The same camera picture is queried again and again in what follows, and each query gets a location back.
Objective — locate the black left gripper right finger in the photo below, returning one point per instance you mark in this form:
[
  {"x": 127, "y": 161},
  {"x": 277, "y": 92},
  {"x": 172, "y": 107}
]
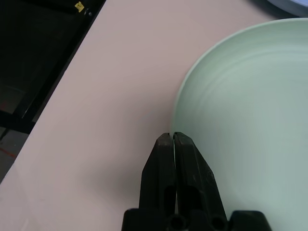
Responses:
[{"x": 195, "y": 178}]

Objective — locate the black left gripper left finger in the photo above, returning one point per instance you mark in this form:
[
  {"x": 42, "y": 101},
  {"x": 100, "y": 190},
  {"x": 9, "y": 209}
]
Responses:
[{"x": 158, "y": 173}]

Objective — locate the green plate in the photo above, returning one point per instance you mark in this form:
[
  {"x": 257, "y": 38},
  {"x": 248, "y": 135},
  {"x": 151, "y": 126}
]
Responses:
[{"x": 252, "y": 108}]

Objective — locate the side desk with black frame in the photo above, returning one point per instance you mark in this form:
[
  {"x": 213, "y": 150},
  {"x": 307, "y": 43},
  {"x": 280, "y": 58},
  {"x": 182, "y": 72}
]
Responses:
[{"x": 72, "y": 41}]

